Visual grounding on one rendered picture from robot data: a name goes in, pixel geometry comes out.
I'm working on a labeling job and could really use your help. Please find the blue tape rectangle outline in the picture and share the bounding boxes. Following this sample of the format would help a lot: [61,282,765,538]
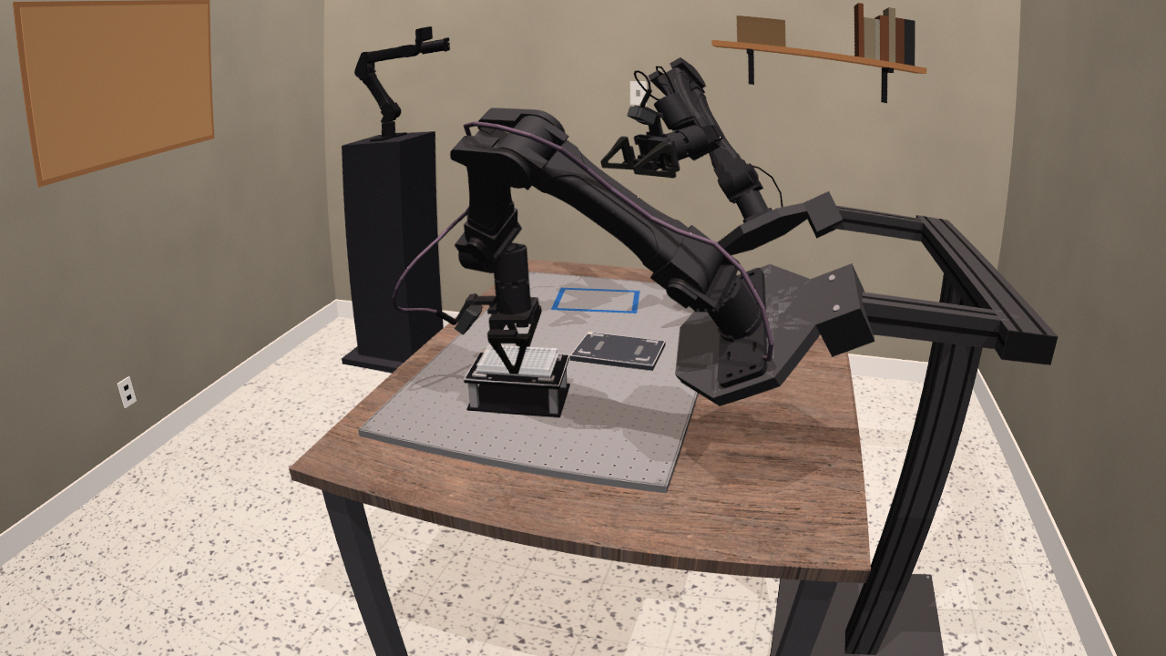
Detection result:
[552,288,639,313]

